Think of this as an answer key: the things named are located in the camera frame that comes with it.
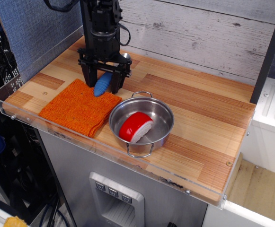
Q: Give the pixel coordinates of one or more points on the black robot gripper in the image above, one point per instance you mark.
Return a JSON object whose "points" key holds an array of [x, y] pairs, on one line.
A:
{"points": [[104, 47]]}

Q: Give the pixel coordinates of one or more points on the small steel pot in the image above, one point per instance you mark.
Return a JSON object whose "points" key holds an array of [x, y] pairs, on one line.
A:
{"points": [[157, 110]]}

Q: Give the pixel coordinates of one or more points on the silver toy dishwasher cabinet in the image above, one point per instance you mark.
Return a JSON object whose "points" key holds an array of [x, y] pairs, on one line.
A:
{"points": [[102, 193]]}

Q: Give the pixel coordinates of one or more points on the blue handled metal spoon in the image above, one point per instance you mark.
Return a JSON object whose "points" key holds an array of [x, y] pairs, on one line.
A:
{"points": [[102, 84]]}

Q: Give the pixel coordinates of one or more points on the orange woven cloth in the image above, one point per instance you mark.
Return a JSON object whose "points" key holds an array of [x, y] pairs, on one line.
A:
{"points": [[77, 109]]}

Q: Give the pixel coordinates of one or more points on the clear acrylic table guard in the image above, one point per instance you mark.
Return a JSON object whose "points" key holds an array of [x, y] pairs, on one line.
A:
{"points": [[211, 117]]}

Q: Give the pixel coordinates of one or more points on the white toy sink unit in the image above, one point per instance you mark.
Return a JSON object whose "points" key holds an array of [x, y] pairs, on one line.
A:
{"points": [[251, 197]]}

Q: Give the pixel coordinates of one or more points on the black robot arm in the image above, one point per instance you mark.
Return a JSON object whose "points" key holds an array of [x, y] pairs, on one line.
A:
{"points": [[101, 16]]}

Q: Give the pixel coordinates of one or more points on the black vertical post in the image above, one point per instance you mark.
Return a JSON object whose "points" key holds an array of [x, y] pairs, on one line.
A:
{"points": [[268, 60]]}

